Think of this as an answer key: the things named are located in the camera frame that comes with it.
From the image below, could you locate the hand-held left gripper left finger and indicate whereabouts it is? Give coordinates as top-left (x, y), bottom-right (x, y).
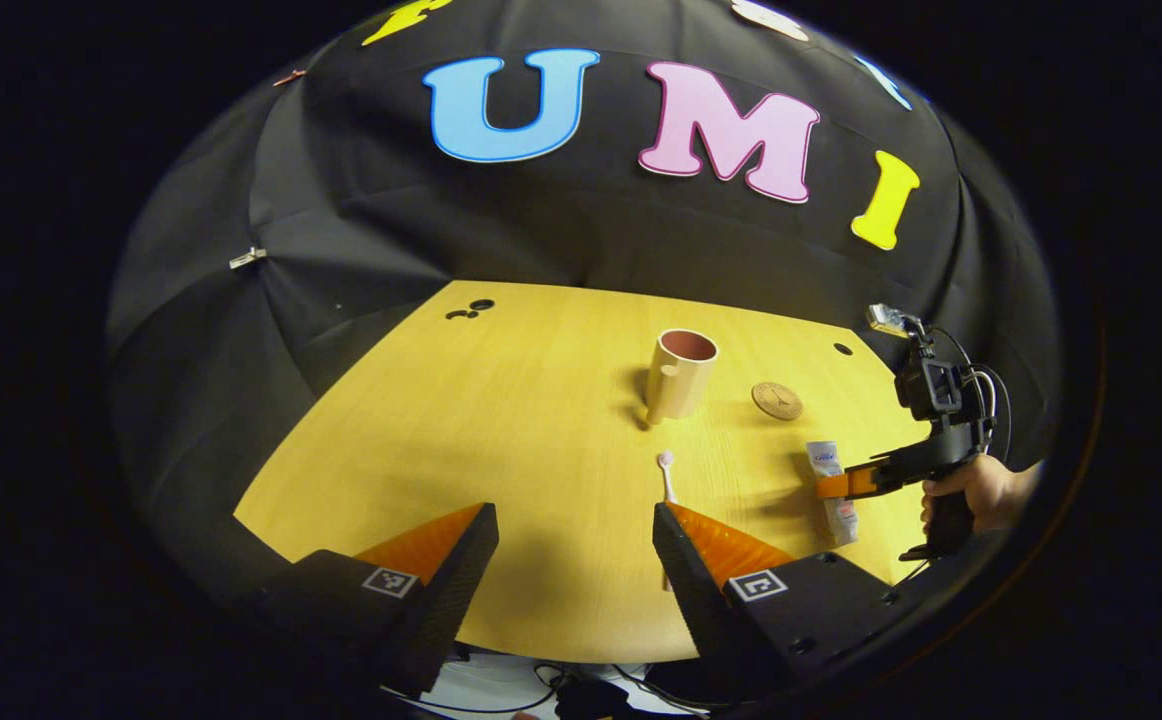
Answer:
top-left (251, 503), bottom-right (500, 699)

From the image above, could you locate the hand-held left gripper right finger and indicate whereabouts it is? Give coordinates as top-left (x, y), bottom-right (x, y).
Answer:
top-left (653, 503), bottom-right (927, 704)

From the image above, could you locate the white toothpaste tube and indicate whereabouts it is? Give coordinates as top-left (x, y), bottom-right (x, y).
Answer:
top-left (805, 440), bottom-right (860, 547)

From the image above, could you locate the round brown coaster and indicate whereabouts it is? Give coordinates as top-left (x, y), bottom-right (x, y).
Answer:
top-left (751, 381), bottom-right (804, 421)

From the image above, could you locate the beige cup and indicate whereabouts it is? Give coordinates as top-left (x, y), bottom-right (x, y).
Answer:
top-left (645, 329), bottom-right (719, 427)

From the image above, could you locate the black backdrop cloth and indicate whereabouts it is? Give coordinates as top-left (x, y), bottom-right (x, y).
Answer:
top-left (106, 0), bottom-right (1062, 601)

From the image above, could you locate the black cable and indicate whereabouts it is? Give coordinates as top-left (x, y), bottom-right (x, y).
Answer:
top-left (381, 658), bottom-right (742, 719)

